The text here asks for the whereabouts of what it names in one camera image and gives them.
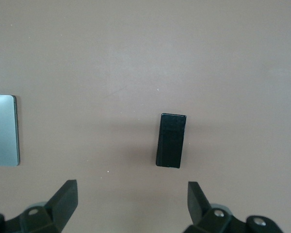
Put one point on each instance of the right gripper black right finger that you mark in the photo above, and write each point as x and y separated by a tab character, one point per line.
197	206

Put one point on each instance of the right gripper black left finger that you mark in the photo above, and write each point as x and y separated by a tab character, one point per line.
63	204

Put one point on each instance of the black smartphone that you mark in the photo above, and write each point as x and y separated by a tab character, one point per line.
171	140

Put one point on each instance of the silver laptop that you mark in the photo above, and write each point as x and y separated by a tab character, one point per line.
2	131

